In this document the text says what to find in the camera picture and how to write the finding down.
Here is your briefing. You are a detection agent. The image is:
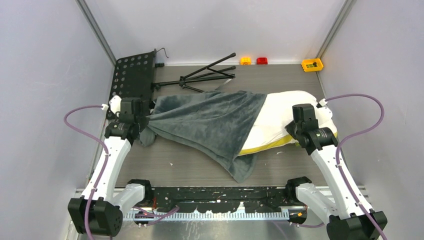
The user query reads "white yellow black pillow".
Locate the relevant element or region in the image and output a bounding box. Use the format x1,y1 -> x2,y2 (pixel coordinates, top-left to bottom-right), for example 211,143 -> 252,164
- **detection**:
238,90 -> 318,156

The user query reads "grey fluffy pillowcase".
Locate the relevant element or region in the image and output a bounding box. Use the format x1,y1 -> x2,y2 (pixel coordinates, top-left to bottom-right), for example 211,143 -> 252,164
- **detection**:
138,91 -> 267,183

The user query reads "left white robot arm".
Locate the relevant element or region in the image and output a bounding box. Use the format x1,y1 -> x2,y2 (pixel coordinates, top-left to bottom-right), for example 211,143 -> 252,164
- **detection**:
63,95 -> 154,240

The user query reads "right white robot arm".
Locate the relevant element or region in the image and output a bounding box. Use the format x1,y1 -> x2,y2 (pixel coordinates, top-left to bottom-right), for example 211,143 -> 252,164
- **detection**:
285,103 -> 388,240

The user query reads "black perforated music stand tray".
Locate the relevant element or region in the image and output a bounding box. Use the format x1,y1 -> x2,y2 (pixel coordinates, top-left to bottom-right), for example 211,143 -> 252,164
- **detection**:
108,49 -> 163,116

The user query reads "yellow toy block with knob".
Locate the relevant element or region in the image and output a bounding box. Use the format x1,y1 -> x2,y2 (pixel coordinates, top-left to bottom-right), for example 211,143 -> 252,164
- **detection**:
301,58 -> 324,72

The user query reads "red toy brick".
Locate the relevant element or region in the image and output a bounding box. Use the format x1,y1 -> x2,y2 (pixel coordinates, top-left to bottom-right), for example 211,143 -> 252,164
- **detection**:
256,57 -> 268,65

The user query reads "black folding tripod stand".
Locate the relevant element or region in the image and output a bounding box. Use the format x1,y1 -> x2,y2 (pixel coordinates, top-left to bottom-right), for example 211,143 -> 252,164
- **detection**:
151,52 -> 236,93

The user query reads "orange toy brick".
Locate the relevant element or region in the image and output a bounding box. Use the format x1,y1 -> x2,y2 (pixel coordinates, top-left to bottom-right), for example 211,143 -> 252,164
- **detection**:
240,57 -> 252,65

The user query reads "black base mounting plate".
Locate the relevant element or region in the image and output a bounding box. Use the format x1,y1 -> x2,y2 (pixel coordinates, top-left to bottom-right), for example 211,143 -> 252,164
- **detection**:
136,186 -> 307,216

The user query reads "aluminium rail with ruler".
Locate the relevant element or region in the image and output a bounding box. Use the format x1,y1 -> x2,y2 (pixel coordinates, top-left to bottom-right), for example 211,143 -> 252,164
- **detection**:
67,185 -> 374,222

